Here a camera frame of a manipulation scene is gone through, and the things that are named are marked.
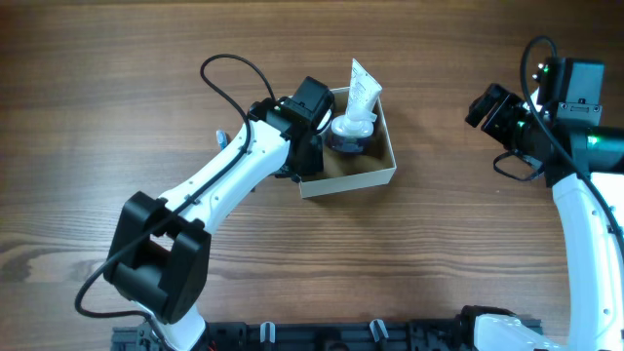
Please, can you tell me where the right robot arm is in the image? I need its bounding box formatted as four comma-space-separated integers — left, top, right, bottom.
465, 57, 623, 350

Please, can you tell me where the left black cable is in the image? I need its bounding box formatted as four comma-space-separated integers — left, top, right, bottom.
73, 53, 284, 321

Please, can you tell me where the right black cable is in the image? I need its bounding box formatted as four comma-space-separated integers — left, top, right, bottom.
491, 34, 624, 254

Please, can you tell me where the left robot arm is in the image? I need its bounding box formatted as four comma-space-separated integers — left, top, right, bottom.
103, 77, 334, 350

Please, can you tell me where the blue white toothbrush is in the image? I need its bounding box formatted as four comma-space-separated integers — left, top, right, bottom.
215, 130, 229, 150

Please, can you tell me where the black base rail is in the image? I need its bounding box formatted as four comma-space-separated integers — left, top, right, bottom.
110, 319, 545, 351

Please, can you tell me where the white floral shampoo tube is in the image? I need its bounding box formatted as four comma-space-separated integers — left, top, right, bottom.
346, 58, 382, 122

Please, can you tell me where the blue pump bottle clear cap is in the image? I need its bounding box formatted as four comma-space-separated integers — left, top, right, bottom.
326, 110, 377, 154

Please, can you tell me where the black cable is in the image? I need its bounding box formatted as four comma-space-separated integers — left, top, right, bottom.
491, 34, 624, 254
73, 53, 284, 321

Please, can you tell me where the white cardboard box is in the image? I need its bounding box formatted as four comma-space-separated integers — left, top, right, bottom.
299, 97, 397, 198

